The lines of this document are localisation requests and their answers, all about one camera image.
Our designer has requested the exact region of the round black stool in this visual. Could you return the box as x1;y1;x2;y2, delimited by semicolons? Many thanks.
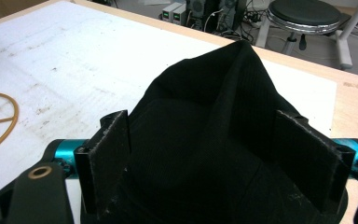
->
266;0;352;56

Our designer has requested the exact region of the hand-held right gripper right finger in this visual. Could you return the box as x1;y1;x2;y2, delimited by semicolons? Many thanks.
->
273;109;356;215

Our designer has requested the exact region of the white desk leg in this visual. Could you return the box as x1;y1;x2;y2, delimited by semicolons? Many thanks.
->
335;0;358;71

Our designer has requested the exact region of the tangle of black cables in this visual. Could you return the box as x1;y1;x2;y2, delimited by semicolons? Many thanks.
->
199;0;274;45

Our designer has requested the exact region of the dark computer tower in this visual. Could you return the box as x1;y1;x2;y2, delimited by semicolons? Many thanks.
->
186;0;246;34

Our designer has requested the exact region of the black cloth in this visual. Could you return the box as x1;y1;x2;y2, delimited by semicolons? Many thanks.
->
79;39;349;224

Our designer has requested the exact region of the yellow rubber band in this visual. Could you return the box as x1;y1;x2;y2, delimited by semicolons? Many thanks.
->
0;91;21;159

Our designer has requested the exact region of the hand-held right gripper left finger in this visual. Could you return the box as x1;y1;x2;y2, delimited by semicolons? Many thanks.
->
74;109;131;218

